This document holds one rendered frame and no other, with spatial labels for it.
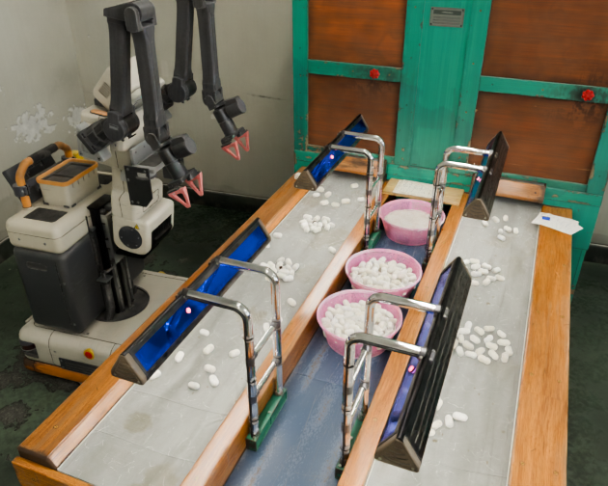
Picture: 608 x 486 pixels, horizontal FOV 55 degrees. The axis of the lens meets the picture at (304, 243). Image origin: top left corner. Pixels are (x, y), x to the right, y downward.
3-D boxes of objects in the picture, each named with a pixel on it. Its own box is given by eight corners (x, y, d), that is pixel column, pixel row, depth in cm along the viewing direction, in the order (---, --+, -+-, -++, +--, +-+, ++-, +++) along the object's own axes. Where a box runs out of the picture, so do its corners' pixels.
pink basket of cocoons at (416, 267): (345, 312, 199) (346, 289, 194) (343, 269, 222) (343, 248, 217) (425, 313, 198) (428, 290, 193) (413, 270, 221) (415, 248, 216)
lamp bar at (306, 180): (293, 188, 198) (292, 168, 195) (350, 128, 248) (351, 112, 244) (315, 192, 196) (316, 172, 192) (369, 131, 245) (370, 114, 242)
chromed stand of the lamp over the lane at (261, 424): (191, 430, 155) (172, 292, 132) (227, 380, 171) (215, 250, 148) (256, 452, 149) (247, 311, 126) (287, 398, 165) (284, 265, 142)
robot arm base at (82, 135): (96, 122, 205) (75, 134, 195) (110, 111, 201) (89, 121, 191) (112, 143, 207) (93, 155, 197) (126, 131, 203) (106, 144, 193)
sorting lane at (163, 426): (58, 475, 138) (56, 470, 137) (324, 177, 282) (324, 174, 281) (167, 519, 128) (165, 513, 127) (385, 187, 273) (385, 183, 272)
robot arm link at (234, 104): (211, 91, 232) (202, 97, 225) (234, 80, 227) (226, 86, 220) (226, 119, 236) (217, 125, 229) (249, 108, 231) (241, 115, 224)
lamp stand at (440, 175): (420, 272, 220) (433, 161, 197) (431, 247, 236) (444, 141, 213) (472, 283, 214) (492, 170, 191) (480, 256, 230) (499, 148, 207)
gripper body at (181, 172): (197, 172, 201) (186, 152, 199) (183, 183, 193) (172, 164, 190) (183, 177, 204) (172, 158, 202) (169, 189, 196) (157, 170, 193)
